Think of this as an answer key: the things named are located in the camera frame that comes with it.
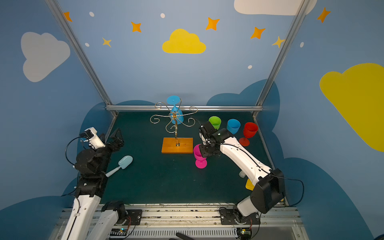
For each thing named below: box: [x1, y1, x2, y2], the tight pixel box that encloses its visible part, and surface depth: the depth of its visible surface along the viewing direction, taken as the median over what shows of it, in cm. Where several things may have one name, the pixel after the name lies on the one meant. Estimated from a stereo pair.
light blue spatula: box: [105, 155, 134, 178], surface depth 95 cm
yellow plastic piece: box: [246, 178, 255, 191], surface depth 87 cm
